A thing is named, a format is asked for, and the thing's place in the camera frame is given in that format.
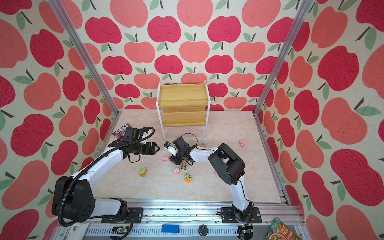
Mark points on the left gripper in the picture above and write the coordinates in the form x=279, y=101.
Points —
x=148, y=146

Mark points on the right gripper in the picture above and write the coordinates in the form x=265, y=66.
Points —
x=173, y=160

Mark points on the wooden two-tier shelf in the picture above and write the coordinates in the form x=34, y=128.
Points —
x=183, y=105

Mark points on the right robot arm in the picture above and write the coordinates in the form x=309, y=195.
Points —
x=226, y=163

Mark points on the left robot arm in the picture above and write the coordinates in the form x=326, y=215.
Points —
x=74, y=201

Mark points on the yellow green toy car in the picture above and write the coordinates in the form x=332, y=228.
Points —
x=183, y=165

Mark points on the orange toy car with eyes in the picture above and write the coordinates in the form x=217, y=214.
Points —
x=188, y=177

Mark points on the orange green toy car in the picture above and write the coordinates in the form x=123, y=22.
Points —
x=143, y=172

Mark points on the purple candy bag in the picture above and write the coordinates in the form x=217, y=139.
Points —
x=121, y=131

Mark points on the round black knob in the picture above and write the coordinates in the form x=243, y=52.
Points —
x=203, y=230

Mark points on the green snack bag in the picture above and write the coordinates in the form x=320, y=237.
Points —
x=279, y=231

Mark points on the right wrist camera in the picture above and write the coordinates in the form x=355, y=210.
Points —
x=171, y=148

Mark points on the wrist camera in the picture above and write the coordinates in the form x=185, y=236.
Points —
x=171, y=148
x=133, y=134

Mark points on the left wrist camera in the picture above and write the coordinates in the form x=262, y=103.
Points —
x=133, y=134

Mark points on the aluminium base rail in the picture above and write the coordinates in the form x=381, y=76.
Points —
x=189, y=216

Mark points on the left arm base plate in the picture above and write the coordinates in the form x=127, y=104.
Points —
x=125, y=217

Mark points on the blue block on rail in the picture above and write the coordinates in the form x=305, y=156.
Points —
x=170, y=229

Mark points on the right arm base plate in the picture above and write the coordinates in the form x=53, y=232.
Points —
x=234, y=216

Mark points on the left aluminium frame post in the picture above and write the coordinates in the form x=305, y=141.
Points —
x=68, y=26

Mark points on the aluminium frame post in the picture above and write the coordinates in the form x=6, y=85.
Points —
x=68, y=26
x=286, y=47

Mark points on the right aluminium frame post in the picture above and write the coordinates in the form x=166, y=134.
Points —
x=286, y=47

